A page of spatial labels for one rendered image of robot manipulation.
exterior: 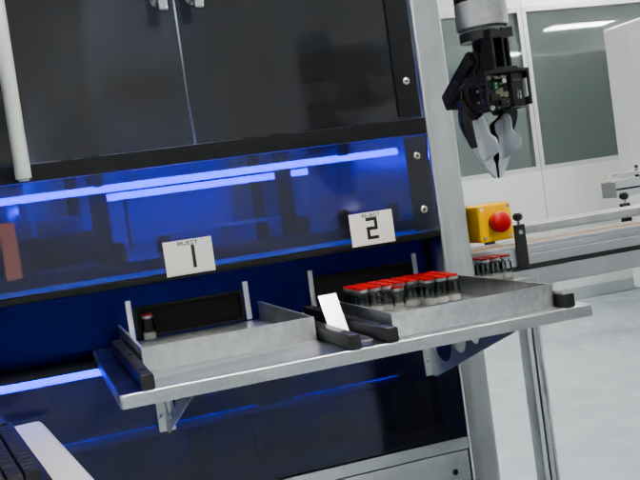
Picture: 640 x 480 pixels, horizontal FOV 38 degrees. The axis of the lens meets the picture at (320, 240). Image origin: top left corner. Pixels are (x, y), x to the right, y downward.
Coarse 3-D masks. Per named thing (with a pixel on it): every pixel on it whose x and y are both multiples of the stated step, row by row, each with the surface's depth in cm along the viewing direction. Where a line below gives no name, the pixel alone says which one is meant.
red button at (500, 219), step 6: (492, 216) 175; (498, 216) 175; (504, 216) 175; (492, 222) 175; (498, 222) 175; (504, 222) 175; (510, 222) 176; (492, 228) 176; (498, 228) 175; (504, 228) 175
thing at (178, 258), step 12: (180, 240) 160; (192, 240) 160; (204, 240) 161; (168, 252) 159; (180, 252) 160; (204, 252) 161; (168, 264) 159; (180, 264) 160; (192, 264) 161; (204, 264) 161; (168, 276) 159
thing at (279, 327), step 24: (264, 312) 168; (288, 312) 153; (120, 336) 163; (168, 336) 165; (192, 336) 161; (216, 336) 136; (240, 336) 137; (264, 336) 138; (288, 336) 139; (312, 336) 140; (144, 360) 132; (168, 360) 134; (192, 360) 135
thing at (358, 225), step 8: (352, 216) 169; (360, 216) 170; (368, 216) 170; (376, 216) 171; (384, 216) 171; (352, 224) 169; (360, 224) 170; (368, 224) 170; (384, 224) 171; (392, 224) 172; (352, 232) 169; (360, 232) 170; (376, 232) 171; (384, 232) 171; (392, 232) 172; (352, 240) 169; (360, 240) 170; (368, 240) 170; (376, 240) 171; (384, 240) 171; (392, 240) 172
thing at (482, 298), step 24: (480, 288) 161; (504, 288) 153; (528, 288) 138; (360, 312) 144; (384, 312) 134; (408, 312) 132; (432, 312) 134; (456, 312) 135; (480, 312) 136; (504, 312) 137
